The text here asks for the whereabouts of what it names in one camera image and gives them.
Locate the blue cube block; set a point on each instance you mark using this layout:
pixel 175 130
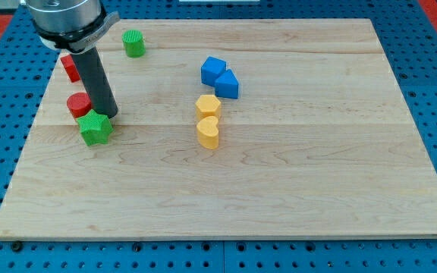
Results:
pixel 211 69

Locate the wooden board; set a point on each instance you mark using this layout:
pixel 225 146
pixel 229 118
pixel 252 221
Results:
pixel 319 145

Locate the blue triangle block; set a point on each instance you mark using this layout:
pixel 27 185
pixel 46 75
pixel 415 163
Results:
pixel 227 85

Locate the green star block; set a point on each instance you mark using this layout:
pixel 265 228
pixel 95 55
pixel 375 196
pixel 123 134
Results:
pixel 94 128

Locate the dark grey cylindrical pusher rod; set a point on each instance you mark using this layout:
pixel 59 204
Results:
pixel 95 82

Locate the red star block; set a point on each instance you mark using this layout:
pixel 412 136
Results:
pixel 70 68

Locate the yellow heart block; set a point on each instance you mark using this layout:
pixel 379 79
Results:
pixel 208 133

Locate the red cylinder block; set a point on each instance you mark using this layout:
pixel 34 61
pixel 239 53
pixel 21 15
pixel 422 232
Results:
pixel 79 104

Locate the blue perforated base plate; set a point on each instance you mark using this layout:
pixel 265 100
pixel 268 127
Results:
pixel 407 33

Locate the green cylinder block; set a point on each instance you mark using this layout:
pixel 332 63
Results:
pixel 133 43

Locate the yellow hexagon block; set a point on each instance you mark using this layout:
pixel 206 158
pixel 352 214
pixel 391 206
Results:
pixel 208 105

